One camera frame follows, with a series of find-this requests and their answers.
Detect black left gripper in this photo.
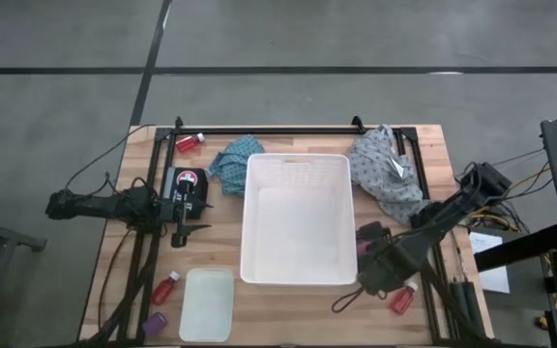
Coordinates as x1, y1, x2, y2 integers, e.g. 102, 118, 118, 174
158, 181, 215, 248

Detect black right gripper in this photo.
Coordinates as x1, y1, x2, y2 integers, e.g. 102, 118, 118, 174
356, 235, 430, 296

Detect red bottle with white cap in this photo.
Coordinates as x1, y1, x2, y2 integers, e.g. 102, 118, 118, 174
150, 270, 182, 307
175, 132, 206, 154
388, 280, 419, 316

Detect teal patterned cloth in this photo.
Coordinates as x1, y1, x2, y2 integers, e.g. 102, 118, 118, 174
205, 133, 266, 198

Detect translucent plastic tray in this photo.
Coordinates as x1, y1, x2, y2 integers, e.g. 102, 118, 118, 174
178, 268, 235, 343

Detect white mesh plastic basket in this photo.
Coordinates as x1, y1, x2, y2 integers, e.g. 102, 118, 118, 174
239, 153, 359, 285

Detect purple bandage roll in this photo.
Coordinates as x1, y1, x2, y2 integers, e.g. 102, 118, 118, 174
141, 311, 169, 338

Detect black first aid kit pouch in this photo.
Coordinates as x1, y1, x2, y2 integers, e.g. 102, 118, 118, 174
161, 166, 210, 208

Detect black perforated tray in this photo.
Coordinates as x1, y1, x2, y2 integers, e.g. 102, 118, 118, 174
355, 220, 396, 257

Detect black cylinder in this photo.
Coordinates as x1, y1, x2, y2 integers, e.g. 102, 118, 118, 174
462, 280, 484, 337
450, 279, 468, 334

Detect grey patterned cloth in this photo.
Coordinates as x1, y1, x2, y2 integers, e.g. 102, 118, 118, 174
347, 124, 429, 227

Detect white fabric tag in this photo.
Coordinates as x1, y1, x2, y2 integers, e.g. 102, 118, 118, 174
388, 155, 406, 178

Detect white paper sheet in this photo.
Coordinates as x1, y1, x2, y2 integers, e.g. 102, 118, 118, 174
469, 231, 511, 295

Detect black beam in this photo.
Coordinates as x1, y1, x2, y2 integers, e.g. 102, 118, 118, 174
474, 221, 557, 273

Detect grey metal stand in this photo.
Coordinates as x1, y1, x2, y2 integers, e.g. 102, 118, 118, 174
0, 211, 47, 348

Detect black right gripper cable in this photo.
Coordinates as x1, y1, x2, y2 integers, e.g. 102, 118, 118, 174
331, 285, 369, 314

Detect brown cable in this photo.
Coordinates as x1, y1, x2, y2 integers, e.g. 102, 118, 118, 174
96, 226, 133, 333

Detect tangled cable bundle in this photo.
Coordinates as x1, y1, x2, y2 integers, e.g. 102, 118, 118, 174
454, 149, 550, 233

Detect long black cable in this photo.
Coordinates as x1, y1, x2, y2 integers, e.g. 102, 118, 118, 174
64, 123, 158, 193

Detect black aluminium frame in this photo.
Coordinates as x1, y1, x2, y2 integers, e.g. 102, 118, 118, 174
84, 126, 490, 347

